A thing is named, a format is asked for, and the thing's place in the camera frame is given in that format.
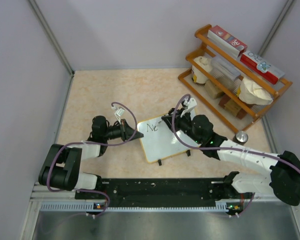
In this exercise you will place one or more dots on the tan block on shelf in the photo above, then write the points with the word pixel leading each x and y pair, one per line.
pixel 212 90

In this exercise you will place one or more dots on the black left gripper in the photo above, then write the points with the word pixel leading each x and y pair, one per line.
pixel 126 131

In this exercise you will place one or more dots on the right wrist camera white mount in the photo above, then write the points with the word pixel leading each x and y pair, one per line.
pixel 188 106

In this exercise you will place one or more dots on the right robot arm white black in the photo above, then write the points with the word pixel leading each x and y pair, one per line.
pixel 277 174

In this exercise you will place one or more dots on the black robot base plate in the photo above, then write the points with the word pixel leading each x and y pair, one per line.
pixel 166 192

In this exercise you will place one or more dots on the white board yellow frame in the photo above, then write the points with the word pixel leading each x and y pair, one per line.
pixel 159 142

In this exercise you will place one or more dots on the brown red blocks on shelf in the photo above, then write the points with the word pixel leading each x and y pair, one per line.
pixel 232 107

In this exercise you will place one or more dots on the red toothpaste box upper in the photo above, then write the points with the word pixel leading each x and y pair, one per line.
pixel 226 41

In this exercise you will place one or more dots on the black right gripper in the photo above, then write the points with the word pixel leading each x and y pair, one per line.
pixel 178 119

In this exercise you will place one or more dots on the black board stand foot right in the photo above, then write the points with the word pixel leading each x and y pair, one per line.
pixel 188 153

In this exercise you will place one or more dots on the wooden two tier shelf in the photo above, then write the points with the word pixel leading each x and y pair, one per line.
pixel 196 76

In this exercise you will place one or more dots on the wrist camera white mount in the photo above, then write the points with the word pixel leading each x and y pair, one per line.
pixel 188 106
pixel 118 112

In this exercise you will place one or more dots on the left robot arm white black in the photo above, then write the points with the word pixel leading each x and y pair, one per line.
pixel 61 168

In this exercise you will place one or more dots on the red toothpaste box lower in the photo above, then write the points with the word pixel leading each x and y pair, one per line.
pixel 262 67

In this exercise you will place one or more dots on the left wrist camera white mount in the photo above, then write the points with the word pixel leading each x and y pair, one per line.
pixel 118 112

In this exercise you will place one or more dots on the grey clear plastic box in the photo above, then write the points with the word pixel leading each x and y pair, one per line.
pixel 224 72

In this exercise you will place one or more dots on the red toothpaste box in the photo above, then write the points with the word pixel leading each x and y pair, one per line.
pixel 262 67
pixel 226 41

